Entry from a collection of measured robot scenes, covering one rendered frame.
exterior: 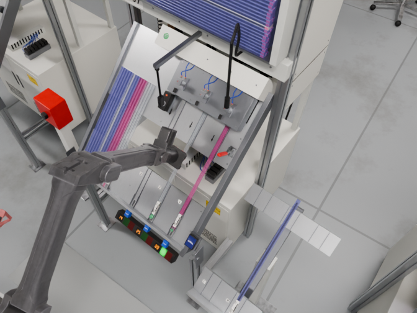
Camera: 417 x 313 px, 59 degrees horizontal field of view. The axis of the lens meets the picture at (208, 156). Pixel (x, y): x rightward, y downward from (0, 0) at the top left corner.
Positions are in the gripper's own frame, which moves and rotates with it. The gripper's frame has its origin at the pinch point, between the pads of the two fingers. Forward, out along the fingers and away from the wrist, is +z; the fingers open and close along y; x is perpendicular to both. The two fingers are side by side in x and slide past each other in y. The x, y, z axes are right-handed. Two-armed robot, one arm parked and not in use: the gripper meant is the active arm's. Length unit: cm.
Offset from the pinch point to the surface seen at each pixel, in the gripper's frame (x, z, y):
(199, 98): -24.0, -7.8, 2.0
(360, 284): 24, 103, -91
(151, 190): 19.6, 2.0, 6.0
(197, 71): -32.3, -8.6, 7.8
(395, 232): -10, 130, -94
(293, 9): -58, -33, -23
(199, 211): 14.8, 1.9, -17.2
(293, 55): -50, -18, -25
